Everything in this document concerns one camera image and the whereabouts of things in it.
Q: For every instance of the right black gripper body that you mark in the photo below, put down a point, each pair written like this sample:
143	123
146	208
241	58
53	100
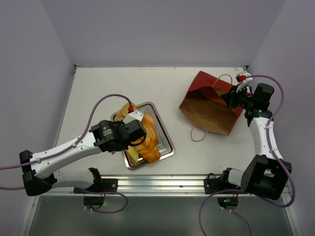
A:
233	97

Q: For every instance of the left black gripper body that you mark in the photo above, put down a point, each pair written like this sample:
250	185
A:
125	146

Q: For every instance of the orange bread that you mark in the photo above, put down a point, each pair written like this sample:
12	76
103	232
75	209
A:
219	100

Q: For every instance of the round flower bread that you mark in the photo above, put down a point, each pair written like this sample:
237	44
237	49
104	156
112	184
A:
123	112

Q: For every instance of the yellow triangular sandwich bread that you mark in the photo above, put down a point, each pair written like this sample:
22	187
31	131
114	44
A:
133	154

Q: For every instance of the long bread loaf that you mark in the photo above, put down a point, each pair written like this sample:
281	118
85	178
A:
150	126

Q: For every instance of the braided leaf-shaped bread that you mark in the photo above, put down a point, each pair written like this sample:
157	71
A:
147	149

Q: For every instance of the red paper bag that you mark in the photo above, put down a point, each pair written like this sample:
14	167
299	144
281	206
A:
197	105

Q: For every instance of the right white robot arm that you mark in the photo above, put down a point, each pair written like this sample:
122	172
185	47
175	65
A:
266	175

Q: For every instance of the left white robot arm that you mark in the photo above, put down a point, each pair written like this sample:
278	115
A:
45	170

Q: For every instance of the metal tray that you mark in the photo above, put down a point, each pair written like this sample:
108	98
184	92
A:
164	143

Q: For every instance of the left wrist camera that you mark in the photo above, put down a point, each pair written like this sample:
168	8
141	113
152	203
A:
134	113

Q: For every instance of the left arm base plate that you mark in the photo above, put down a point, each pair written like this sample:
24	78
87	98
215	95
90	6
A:
101	186

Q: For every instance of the aluminium mounting rail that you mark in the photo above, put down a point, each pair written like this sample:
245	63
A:
148	185

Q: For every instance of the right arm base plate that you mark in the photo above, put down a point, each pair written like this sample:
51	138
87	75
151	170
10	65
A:
214	183

